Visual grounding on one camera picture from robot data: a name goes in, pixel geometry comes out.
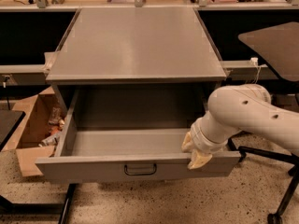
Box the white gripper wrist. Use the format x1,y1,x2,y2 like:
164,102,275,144
181,119,228,170

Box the grey top drawer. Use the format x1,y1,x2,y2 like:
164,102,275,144
36,87,240,183

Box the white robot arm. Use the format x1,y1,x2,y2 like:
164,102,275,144
181,84,299,170

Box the grey metal drawer cabinet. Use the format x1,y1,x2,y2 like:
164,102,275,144
47,7,225,130

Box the open cardboard box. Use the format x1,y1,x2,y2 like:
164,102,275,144
3,87,59,177

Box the black office chair base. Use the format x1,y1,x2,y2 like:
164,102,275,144
228,133,299,224

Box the black side table right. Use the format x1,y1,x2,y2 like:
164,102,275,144
238,21,299,82

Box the trash items in box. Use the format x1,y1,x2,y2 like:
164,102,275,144
38,106,65,147

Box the black table left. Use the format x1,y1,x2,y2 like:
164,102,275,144
0,110,25,151

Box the white cable with plug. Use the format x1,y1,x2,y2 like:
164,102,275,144
249,57,263,85

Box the grey workbench rail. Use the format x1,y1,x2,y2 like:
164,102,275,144
0,61,277,87

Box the black table leg frame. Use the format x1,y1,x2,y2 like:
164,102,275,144
0,184,77,224

